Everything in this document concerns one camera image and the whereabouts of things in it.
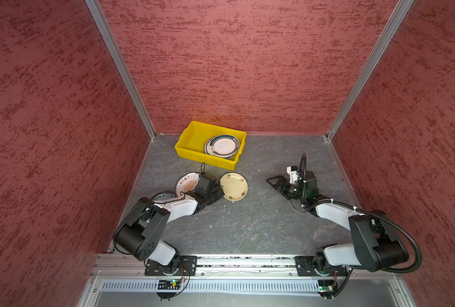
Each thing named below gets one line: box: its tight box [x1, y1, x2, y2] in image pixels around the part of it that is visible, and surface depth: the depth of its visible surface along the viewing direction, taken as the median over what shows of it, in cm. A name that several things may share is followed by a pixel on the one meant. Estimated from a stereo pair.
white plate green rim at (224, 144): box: [209, 134, 241, 157], surface depth 113 cm
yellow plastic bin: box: [174, 120, 248, 171], surface depth 113 cm
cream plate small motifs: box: [219, 171, 249, 202], surface depth 97 cm
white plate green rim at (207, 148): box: [203, 136, 241, 160], surface depth 108 cm
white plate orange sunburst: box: [175, 172, 201, 197], surface depth 100 cm
